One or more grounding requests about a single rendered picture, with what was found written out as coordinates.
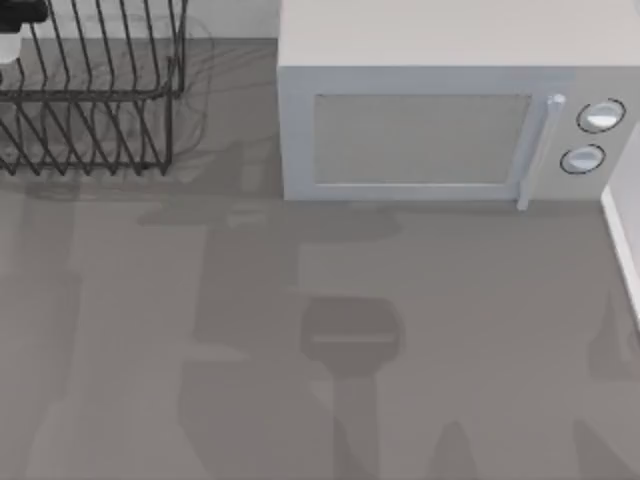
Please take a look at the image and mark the pale microwave door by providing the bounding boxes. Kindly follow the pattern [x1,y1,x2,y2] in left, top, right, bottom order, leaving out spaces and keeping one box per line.
[278,66,547,202]

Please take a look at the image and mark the pale microwave oven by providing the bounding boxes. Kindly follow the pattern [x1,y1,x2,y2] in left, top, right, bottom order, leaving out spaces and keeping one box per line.
[276,0,640,212]

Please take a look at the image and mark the small white microwave knob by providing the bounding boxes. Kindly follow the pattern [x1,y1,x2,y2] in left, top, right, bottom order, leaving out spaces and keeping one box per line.
[558,143,608,177]

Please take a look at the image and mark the large white microwave knob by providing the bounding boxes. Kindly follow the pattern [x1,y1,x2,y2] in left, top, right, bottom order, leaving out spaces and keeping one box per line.
[575,97,628,135]

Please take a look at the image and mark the white sink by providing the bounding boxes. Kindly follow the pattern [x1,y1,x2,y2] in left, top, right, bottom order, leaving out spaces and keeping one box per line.
[600,162,640,337]

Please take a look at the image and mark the dark wire dish rack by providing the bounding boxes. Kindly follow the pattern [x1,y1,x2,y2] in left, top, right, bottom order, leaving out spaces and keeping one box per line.
[0,0,190,178]

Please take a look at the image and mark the pale microwave door handle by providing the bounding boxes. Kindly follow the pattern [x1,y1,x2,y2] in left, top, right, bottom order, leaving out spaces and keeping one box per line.
[516,92,568,212]

